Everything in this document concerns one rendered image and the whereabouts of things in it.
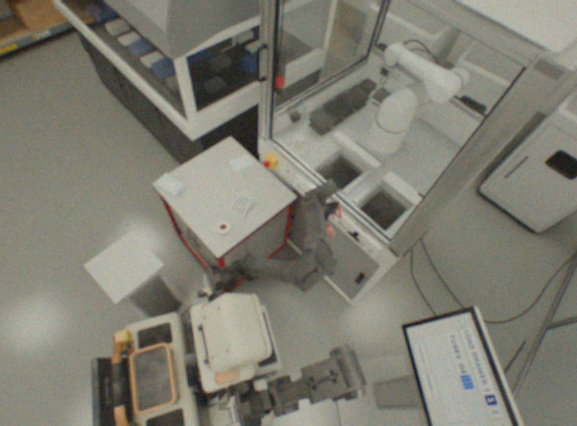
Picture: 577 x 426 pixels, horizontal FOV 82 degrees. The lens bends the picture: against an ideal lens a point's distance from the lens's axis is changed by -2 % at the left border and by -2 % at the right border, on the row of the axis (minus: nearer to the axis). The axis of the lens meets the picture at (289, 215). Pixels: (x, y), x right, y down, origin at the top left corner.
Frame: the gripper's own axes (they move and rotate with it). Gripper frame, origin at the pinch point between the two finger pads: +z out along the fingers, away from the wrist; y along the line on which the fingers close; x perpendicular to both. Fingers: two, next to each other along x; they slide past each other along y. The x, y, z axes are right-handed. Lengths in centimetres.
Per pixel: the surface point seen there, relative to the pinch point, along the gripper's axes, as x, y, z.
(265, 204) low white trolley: 57, 19, -4
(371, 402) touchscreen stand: 38, -35, 125
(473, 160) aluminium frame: -57, 9, -12
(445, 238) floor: 23, 108, 138
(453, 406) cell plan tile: -36, -43, 57
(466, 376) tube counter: -40, -33, 52
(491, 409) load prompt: -48, -40, 56
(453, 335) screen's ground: -36, -20, 46
